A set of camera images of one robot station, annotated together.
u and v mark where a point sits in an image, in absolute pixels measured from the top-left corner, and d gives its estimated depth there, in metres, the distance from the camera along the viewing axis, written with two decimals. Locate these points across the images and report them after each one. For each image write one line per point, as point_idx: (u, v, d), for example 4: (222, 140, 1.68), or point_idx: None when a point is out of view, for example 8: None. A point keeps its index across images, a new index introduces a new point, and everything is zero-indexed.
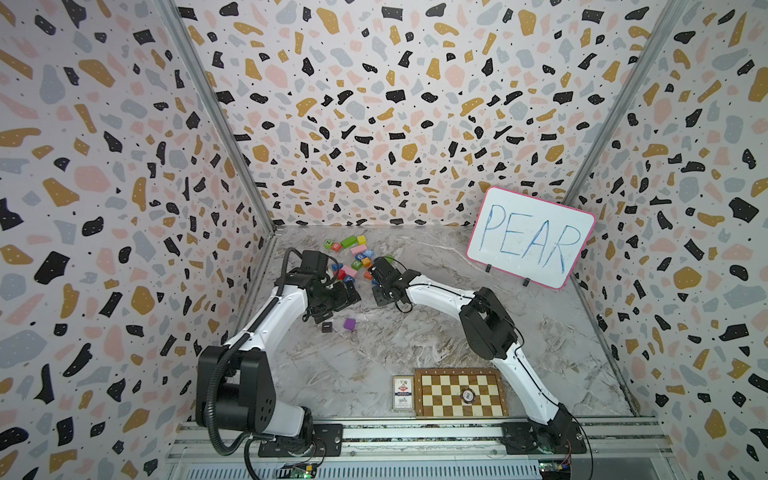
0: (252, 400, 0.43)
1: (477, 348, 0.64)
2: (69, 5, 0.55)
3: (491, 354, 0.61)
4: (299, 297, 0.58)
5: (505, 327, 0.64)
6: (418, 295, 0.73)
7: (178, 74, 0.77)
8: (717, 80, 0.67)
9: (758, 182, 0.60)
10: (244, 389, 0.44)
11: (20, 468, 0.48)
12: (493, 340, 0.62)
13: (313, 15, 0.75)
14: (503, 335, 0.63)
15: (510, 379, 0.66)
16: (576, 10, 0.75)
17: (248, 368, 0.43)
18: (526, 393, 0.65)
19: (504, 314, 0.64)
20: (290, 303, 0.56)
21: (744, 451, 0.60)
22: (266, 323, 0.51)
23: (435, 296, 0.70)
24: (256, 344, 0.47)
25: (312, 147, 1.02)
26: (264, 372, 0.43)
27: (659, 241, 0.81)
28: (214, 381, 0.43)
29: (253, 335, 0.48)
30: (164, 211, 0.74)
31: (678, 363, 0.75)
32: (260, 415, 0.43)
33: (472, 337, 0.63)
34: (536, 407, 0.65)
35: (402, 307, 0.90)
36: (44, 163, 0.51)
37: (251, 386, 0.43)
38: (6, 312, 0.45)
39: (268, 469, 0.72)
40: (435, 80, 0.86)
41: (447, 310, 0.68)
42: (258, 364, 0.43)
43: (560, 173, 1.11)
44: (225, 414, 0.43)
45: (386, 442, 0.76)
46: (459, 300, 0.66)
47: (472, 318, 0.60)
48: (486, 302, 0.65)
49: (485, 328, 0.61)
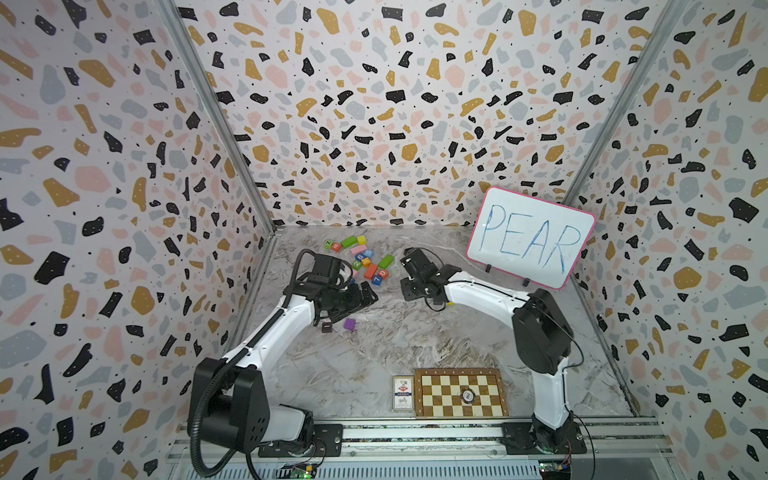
0: (243, 420, 0.41)
1: (525, 357, 0.56)
2: (70, 5, 0.54)
3: (541, 366, 0.53)
4: (306, 309, 0.57)
5: (565, 339, 0.55)
6: (459, 293, 0.65)
7: (178, 74, 0.77)
8: (717, 80, 0.67)
9: (758, 182, 0.60)
10: (235, 409, 0.41)
11: (20, 469, 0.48)
12: (549, 349, 0.52)
13: (313, 15, 0.75)
14: (561, 347, 0.54)
15: (536, 380, 0.61)
16: (576, 10, 0.75)
17: (242, 387, 0.41)
18: (551, 402, 0.61)
19: (565, 323, 0.55)
20: (295, 316, 0.54)
21: (744, 451, 0.60)
22: (267, 337, 0.49)
23: (480, 296, 0.61)
24: (253, 361, 0.45)
25: (312, 147, 1.02)
26: (258, 392, 0.42)
27: (659, 241, 0.81)
28: (204, 397, 0.42)
29: (251, 350, 0.47)
30: (164, 211, 0.74)
31: (678, 363, 0.75)
32: (250, 434, 0.41)
33: (522, 343, 0.54)
34: (552, 416, 0.63)
35: (434, 305, 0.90)
36: (45, 164, 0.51)
37: (242, 405, 0.41)
38: (7, 312, 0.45)
39: (268, 469, 0.72)
40: (435, 80, 0.86)
41: (494, 314, 0.60)
42: (252, 384, 0.41)
43: (560, 173, 1.11)
44: (214, 429, 0.42)
45: (386, 442, 0.76)
46: (512, 301, 0.57)
47: (528, 321, 0.52)
48: (543, 306, 0.57)
49: (541, 334, 0.52)
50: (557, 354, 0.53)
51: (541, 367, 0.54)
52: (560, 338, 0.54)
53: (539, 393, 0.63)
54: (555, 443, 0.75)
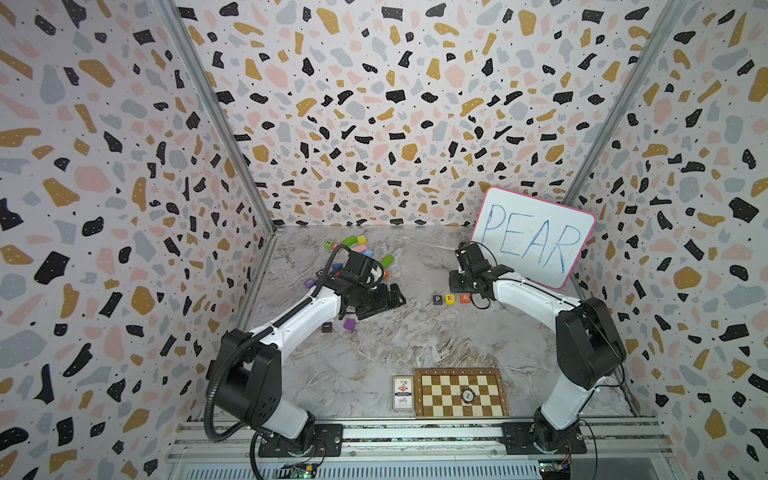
0: (257, 393, 0.43)
1: (565, 366, 0.52)
2: (70, 5, 0.54)
3: (580, 379, 0.50)
4: (332, 303, 0.58)
5: (614, 357, 0.50)
6: (507, 291, 0.64)
7: (178, 74, 0.77)
8: (717, 80, 0.67)
9: (758, 182, 0.60)
10: (252, 380, 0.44)
11: (20, 469, 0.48)
12: (593, 363, 0.49)
13: (313, 15, 0.75)
14: (608, 364, 0.49)
15: (560, 387, 0.59)
16: (576, 10, 0.75)
17: (261, 361, 0.43)
18: (566, 408, 0.60)
19: (617, 340, 0.50)
20: (321, 306, 0.56)
21: (744, 451, 0.60)
22: (292, 321, 0.51)
23: (527, 296, 0.60)
24: (276, 340, 0.47)
25: (312, 147, 1.02)
26: (275, 369, 0.43)
27: (659, 241, 0.81)
28: (227, 364, 0.45)
29: (276, 330, 0.49)
30: (164, 211, 0.74)
31: (678, 363, 0.75)
32: (260, 411, 0.43)
33: (564, 350, 0.51)
34: (558, 417, 0.63)
35: (479, 304, 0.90)
36: (44, 164, 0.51)
37: (259, 379, 0.43)
38: (6, 312, 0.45)
39: (268, 469, 0.72)
40: (435, 80, 0.86)
41: (540, 317, 0.57)
42: (271, 360, 0.43)
43: (560, 173, 1.11)
44: (227, 398, 0.45)
45: (386, 442, 0.76)
46: (559, 303, 0.55)
47: (574, 326, 0.49)
48: (595, 316, 0.53)
49: (585, 343, 0.49)
50: (602, 372, 0.49)
51: (579, 380, 0.50)
52: (609, 354, 0.50)
53: (556, 395, 0.62)
54: (551, 439, 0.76)
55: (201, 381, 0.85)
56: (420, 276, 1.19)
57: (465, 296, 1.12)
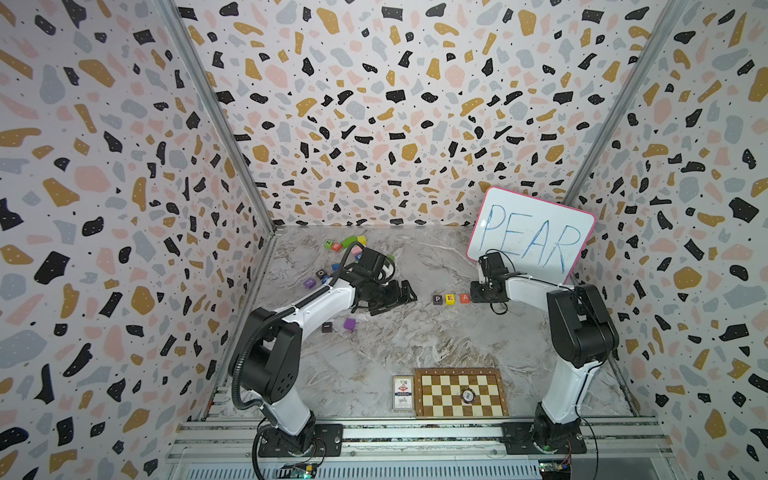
0: (277, 368, 0.46)
1: (556, 346, 0.57)
2: (69, 5, 0.55)
3: (569, 357, 0.54)
4: (348, 295, 0.61)
5: (603, 338, 0.53)
6: (515, 288, 0.73)
7: (178, 74, 0.77)
8: (717, 80, 0.67)
9: (758, 182, 0.60)
10: (274, 356, 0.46)
11: (20, 469, 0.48)
12: (578, 338, 0.53)
13: (313, 15, 0.75)
14: (596, 343, 0.53)
15: (556, 376, 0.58)
16: (576, 10, 0.75)
17: (282, 338, 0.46)
18: (561, 397, 0.62)
19: (607, 321, 0.54)
20: (338, 294, 0.60)
21: (744, 451, 0.60)
22: (312, 304, 0.55)
23: (529, 286, 0.68)
24: (298, 318, 0.51)
25: (312, 147, 1.02)
26: (295, 347, 0.46)
27: (659, 241, 0.81)
28: (253, 339, 0.47)
29: (298, 310, 0.52)
30: (164, 211, 0.74)
31: (678, 363, 0.75)
32: (278, 387, 0.45)
33: (552, 329, 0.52)
34: (553, 407, 0.66)
35: (496, 311, 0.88)
36: (44, 163, 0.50)
37: (280, 355, 0.46)
38: (7, 312, 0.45)
39: (268, 469, 0.72)
40: (436, 80, 0.86)
41: (541, 306, 0.64)
42: (291, 338, 0.46)
43: (560, 173, 1.11)
44: (249, 374, 0.47)
45: (386, 442, 0.76)
46: (554, 287, 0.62)
47: (561, 301, 0.55)
48: (586, 299, 0.58)
49: (573, 319, 0.54)
50: (589, 349, 0.52)
51: (570, 359, 0.54)
52: (598, 333, 0.54)
53: (553, 384, 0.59)
54: (549, 435, 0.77)
55: (201, 381, 0.85)
56: (420, 275, 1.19)
57: (465, 296, 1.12)
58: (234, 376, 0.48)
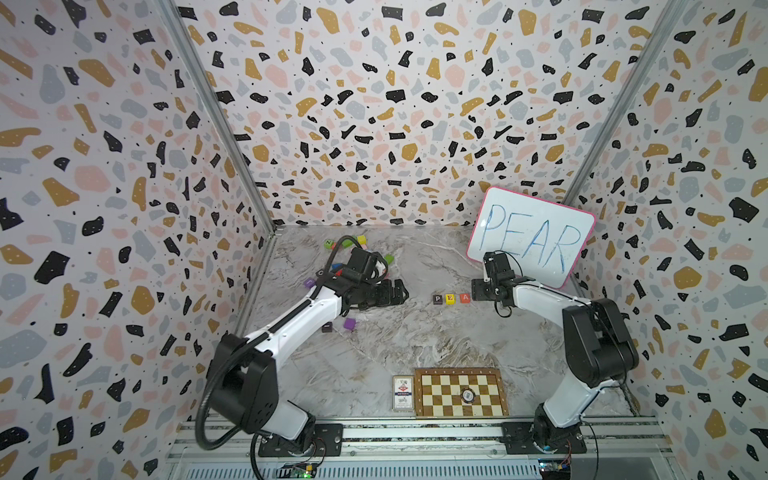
0: (250, 401, 0.42)
1: (572, 363, 0.53)
2: (69, 5, 0.55)
3: (585, 377, 0.50)
4: (334, 305, 0.57)
5: (621, 358, 0.50)
6: (525, 296, 0.68)
7: (178, 74, 0.77)
8: (717, 80, 0.67)
9: (758, 182, 0.60)
10: (245, 389, 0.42)
11: (20, 469, 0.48)
12: (596, 358, 0.50)
13: (313, 15, 0.75)
14: (615, 364, 0.49)
15: (565, 383, 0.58)
16: (576, 10, 0.75)
17: (253, 372, 0.42)
18: (567, 405, 0.61)
19: (627, 341, 0.50)
20: (320, 309, 0.55)
21: (744, 451, 0.60)
22: (288, 326, 0.50)
23: (541, 296, 0.63)
24: (272, 346, 0.46)
25: (312, 147, 1.02)
26: (269, 377, 0.42)
27: (659, 240, 0.81)
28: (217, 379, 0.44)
29: (272, 336, 0.48)
30: (164, 211, 0.74)
31: (677, 363, 0.75)
32: (255, 417, 0.43)
33: (568, 346, 0.53)
34: (557, 411, 0.64)
35: (501, 312, 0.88)
36: (44, 163, 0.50)
37: (251, 388, 0.42)
38: (7, 312, 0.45)
39: (268, 469, 0.72)
40: (435, 80, 0.86)
41: (553, 318, 0.60)
42: (264, 371, 0.42)
43: (560, 173, 1.11)
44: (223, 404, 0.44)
45: (386, 442, 0.76)
46: (569, 301, 0.58)
47: (579, 319, 0.51)
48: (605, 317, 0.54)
49: (590, 338, 0.50)
50: (608, 370, 0.49)
51: (585, 379, 0.51)
52: (616, 352, 0.50)
53: (560, 389, 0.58)
54: (549, 435, 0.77)
55: (201, 381, 0.85)
56: (420, 275, 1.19)
57: (465, 296, 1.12)
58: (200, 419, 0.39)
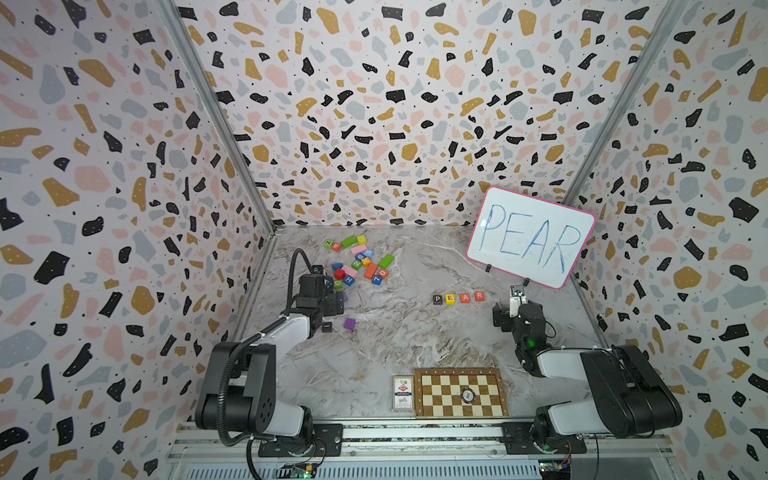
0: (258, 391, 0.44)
1: (604, 416, 0.48)
2: (69, 5, 0.55)
3: (620, 430, 0.45)
4: (305, 325, 0.64)
5: (655, 410, 0.44)
6: (550, 365, 0.66)
7: (178, 74, 0.77)
8: (717, 80, 0.67)
9: (758, 182, 0.60)
10: (253, 381, 0.45)
11: (20, 469, 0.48)
12: (630, 407, 0.45)
13: (313, 15, 0.75)
14: (650, 415, 0.44)
15: (586, 404, 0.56)
16: (576, 10, 0.75)
17: (258, 359, 0.46)
18: (577, 421, 0.59)
19: (659, 391, 0.46)
20: (296, 323, 0.61)
21: (744, 451, 0.60)
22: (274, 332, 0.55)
23: (563, 355, 0.62)
24: None
25: (312, 147, 1.02)
26: (271, 366, 0.45)
27: (659, 240, 0.81)
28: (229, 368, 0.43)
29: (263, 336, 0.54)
30: (164, 211, 0.74)
31: (678, 363, 0.75)
32: (261, 414, 0.43)
33: (598, 394, 0.48)
34: (565, 422, 0.63)
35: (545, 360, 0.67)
36: (44, 164, 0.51)
37: (258, 378, 0.45)
38: (6, 312, 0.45)
39: (268, 469, 0.72)
40: (435, 80, 0.86)
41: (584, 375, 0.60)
42: (268, 355, 0.46)
43: (560, 173, 1.11)
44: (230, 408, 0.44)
45: (386, 442, 0.76)
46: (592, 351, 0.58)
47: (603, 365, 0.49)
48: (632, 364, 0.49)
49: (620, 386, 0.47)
50: (644, 422, 0.44)
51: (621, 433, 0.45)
52: (651, 403, 0.45)
53: (577, 404, 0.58)
54: (549, 434, 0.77)
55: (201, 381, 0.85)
56: (420, 275, 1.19)
57: (465, 296, 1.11)
58: (217, 416, 0.43)
